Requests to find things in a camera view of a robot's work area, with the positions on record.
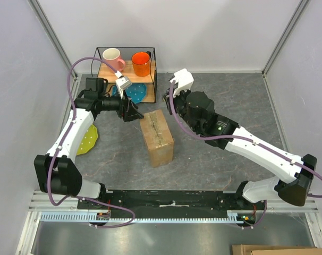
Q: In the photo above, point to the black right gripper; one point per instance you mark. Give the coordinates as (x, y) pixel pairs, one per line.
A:
(181, 94)

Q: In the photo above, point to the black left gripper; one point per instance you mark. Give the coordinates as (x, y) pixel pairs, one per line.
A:
(128, 112)

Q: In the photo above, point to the brown cardboard express box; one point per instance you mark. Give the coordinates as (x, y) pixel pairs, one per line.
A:
(158, 139)

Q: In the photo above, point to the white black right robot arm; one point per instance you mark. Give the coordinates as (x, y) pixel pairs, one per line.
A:
(291, 181)

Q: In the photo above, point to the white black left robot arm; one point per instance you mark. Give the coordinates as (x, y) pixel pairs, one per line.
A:
(55, 170)

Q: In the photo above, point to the blue dotted plate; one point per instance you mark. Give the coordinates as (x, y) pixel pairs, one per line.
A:
(137, 92)

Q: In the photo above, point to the orange ceramic mug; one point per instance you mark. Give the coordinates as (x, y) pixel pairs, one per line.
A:
(141, 63)

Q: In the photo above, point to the green dotted plate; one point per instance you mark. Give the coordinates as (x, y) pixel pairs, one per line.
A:
(89, 140)

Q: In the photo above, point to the pink ceramic mug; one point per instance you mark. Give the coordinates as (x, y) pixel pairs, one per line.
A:
(113, 57)

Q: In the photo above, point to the cardboard sheet in corner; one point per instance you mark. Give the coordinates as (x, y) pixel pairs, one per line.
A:
(275, 250)

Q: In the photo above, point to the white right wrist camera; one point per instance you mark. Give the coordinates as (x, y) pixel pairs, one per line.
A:
(183, 79)

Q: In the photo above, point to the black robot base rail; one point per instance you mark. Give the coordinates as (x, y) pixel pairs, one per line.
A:
(180, 205)

